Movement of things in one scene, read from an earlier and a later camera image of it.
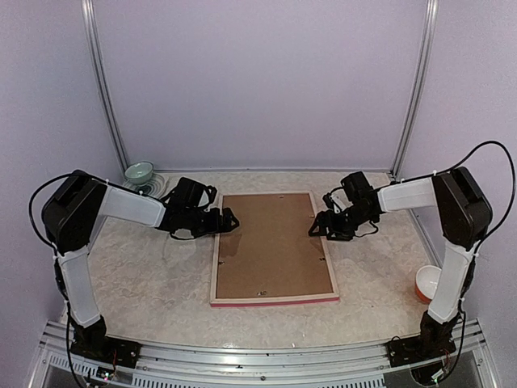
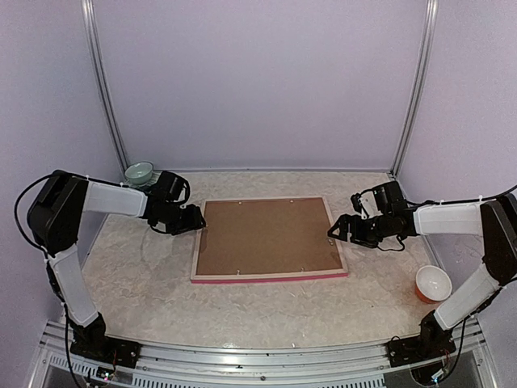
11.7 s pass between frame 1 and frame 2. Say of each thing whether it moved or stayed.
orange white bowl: stayed
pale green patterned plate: stayed
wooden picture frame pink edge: moved
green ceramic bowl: stayed
